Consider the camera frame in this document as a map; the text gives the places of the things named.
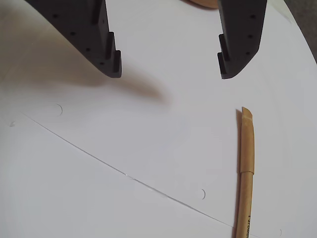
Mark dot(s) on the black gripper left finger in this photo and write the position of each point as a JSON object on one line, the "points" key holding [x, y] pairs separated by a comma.
{"points": [[81, 24]]}

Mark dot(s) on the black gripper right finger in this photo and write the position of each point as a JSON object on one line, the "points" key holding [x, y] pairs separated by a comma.
{"points": [[240, 37]]}

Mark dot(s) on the tan paper pen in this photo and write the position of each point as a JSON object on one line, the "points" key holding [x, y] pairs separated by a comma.
{"points": [[246, 148]]}

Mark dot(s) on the brown cylindrical pen holder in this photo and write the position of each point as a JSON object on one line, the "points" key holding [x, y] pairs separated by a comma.
{"points": [[203, 3]]}

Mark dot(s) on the white punched paper sheet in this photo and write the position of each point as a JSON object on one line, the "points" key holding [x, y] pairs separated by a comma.
{"points": [[173, 124]]}

